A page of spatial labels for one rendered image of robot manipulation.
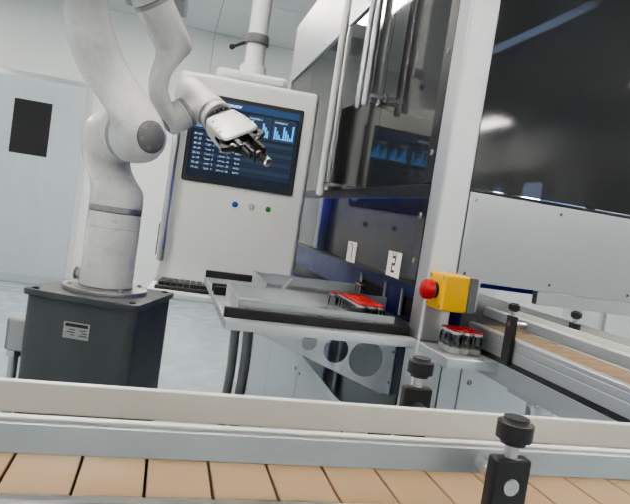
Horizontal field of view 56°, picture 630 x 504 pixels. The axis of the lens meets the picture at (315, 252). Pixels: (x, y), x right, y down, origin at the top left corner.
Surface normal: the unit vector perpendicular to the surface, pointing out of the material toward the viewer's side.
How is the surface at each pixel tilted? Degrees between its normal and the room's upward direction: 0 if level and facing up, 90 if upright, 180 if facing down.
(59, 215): 90
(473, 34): 90
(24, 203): 90
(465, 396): 90
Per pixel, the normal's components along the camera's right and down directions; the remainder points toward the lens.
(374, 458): 0.24, 0.09
